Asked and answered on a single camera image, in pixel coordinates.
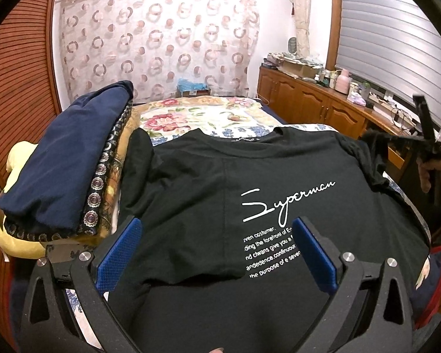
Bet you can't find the cluttered paper pile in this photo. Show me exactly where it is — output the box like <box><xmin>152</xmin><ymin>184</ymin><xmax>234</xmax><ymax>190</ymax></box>
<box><xmin>266</xmin><ymin>52</ymin><xmax>322</xmax><ymax>69</ymax></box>

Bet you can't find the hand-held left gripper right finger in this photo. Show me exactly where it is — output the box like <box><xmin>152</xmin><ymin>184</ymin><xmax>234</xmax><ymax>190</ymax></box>
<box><xmin>292</xmin><ymin>216</ymin><xmax>414</xmax><ymax>353</ymax></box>

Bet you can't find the navy red printed cloth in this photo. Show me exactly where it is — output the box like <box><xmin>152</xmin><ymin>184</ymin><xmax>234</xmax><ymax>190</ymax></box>
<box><xmin>413</xmin><ymin>244</ymin><xmax>441</xmax><ymax>329</ymax></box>

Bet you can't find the person's right hand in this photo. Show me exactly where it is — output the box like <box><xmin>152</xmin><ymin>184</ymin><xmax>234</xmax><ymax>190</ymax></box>
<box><xmin>417</xmin><ymin>154</ymin><xmax>441</xmax><ymax>196</ymax></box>

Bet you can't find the pink thermos bottle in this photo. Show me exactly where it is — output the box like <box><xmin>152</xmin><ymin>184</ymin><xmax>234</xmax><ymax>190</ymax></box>
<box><xmin>334</xmin><ymin>68</ymin><xmax>350</xmax><ymax>93</ymax></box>

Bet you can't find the patterned gold folded blanket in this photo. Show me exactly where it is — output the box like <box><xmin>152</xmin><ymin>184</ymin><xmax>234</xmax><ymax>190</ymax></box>
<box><xmin>4</xmin><ymin>103</ymin><xmax>140</xmax><ymax>245</ymax></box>

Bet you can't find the black printed t-shirt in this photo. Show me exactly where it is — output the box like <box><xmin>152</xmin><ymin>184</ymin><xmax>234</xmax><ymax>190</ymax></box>
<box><xmin>116</xmin><ymin>127</ymin><xmax>432</xmax><ymax>353</ymax></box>

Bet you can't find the beige tied curtain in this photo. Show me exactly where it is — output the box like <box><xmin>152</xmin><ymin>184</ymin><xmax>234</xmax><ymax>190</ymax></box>
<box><xmin>292</xmin><ymin>0</ymin><xmax>311</xmax><ymax>59</ymax></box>

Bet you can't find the wooden sideboard cabinet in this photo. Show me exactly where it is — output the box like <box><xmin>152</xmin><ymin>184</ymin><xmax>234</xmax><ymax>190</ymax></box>
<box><xmin>257</xmin><ymin>64</ymin><xmax>438</xmax><ymax>188</ymax></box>

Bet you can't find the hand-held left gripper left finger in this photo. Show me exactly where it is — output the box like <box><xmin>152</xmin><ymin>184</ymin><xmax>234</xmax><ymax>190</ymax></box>
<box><xmin>18</xmin><ymin>216</ymin><xmax>148</xmax><ymax>353</ymax></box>

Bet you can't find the grey window blind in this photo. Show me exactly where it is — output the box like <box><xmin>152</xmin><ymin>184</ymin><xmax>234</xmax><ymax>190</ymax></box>
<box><xmin>334</xmin><ymin>0</ymin><xmax>441</xmax><ymax>129</ymax></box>

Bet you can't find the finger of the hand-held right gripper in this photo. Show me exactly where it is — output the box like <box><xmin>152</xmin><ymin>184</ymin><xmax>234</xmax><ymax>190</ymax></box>
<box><xmin>386</xmin><ymin>134</ymin><xmax>425</xmax><ymax>148</ymax></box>

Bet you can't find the blue box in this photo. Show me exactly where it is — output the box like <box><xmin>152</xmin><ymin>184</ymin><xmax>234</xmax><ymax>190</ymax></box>
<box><xmin>176</xmin><ymin>78</ymin><xmax>211</xmax><ymax>98</ymax></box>

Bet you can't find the circle patterned sheer curtain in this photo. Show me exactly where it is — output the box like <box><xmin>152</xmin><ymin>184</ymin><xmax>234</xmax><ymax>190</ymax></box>
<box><xmin>59</xmin><ymin>0</ymin><xmax>261</xmax><ymax>105</ymax></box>

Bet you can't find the wooden louvred wardrobe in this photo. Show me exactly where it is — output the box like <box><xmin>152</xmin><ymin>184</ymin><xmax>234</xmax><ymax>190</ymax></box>
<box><xmin>0</xmin><ymin>0</ymin><xmax>65</xmax><ymax>302</ymax></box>

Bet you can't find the cardboard box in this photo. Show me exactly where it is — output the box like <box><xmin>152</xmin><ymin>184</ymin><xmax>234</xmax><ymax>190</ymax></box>
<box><xmin>279</xmin><ymin>59</ymin><xmax>322</xmax><ymax>78</ymax></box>

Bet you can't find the navy folded cloth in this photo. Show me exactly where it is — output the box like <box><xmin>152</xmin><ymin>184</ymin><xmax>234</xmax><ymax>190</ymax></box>
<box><xmin>0</xmin><ymin>80</ymin><xmax>135</xmax><ymax>232</ymax></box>

